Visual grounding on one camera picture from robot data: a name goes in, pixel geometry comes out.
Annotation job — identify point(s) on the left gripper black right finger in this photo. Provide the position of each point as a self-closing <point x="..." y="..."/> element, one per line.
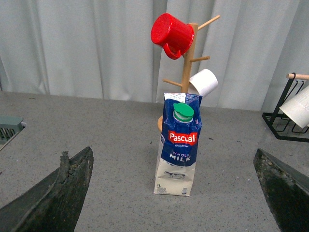
<point x="286" y="192"/>

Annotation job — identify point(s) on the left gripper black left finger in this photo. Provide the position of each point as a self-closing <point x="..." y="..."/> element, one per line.
<point x="55" y="203"/>

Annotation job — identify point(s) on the cream ribbed mug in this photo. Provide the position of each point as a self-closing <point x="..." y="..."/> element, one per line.
<point x="297" y="108"/>

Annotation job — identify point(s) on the blue white milk carton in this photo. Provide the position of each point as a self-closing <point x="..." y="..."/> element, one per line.
<point x="177" y="153"/>

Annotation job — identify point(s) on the green plastic basket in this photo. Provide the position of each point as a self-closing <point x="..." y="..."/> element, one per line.
<point x="9" y="127"/>

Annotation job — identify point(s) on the white smooth mug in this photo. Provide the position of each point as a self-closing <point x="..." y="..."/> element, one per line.
<point x="202" y="83"/>

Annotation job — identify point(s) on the wooden mug tree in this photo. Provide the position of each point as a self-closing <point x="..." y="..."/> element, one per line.
<point x="189" y="58"/>

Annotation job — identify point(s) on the grey curtain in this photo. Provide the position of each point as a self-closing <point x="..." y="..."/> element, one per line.
<point x="102" y="48"/>

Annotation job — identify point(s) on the red mug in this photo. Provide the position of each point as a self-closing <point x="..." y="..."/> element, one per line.
<point x="172" y="35"/>

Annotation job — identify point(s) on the black wire mug rack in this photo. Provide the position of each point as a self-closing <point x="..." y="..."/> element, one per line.
<point x="282" y="127"/>

